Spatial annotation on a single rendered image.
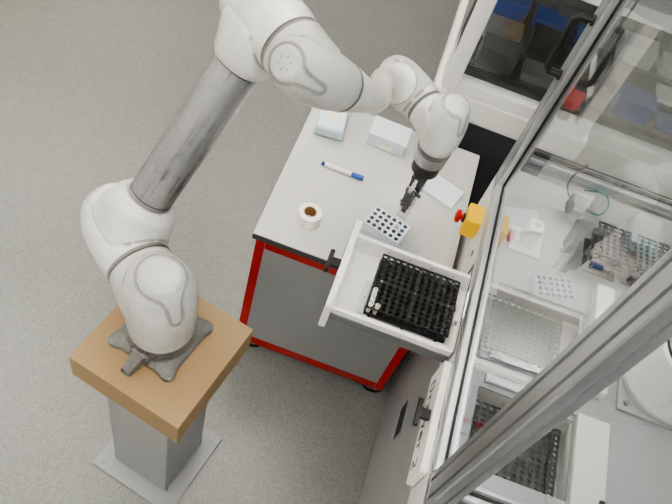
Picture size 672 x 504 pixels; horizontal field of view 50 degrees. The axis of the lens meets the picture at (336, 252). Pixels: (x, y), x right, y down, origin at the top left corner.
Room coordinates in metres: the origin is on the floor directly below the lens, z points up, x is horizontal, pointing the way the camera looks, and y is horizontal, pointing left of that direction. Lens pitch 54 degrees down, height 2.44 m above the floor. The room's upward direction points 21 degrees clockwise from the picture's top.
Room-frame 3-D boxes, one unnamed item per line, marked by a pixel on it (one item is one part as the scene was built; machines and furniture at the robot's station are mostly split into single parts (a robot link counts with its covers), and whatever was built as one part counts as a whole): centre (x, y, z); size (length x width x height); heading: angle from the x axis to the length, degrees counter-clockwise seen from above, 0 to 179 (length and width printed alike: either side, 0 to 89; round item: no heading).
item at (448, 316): (1.07, -0.23, 0.87); 0.22 x 0.18 x 0.06; 90
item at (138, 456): (0.73, 0.32, 0.38); 0.30 x 0.30 x 0.76; 77
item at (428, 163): (1.35, -0.14, 1.13); 0.09 x 0.09 x 0.06
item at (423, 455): (0.76, -0.35, 0.87); 0.29 x 0.02 x 0.11; 0
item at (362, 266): (1.07, -0.24, 0.86); 0.40 x 0.26 x 0.06; 90
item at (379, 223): (1.34, -0.11, 0.78); 0.12 x 0.08 x 0.04; 75
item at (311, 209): (1.28, 0.11, 0.78); 0.07 x 0.07 x 0.04
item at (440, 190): (1.57, -0.24, 0.77); 0.13 x 0.09 x 0.02; 72
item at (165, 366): (0.71, 0.32, 0.89); 0.22 x 0.18 x 0.06; 167
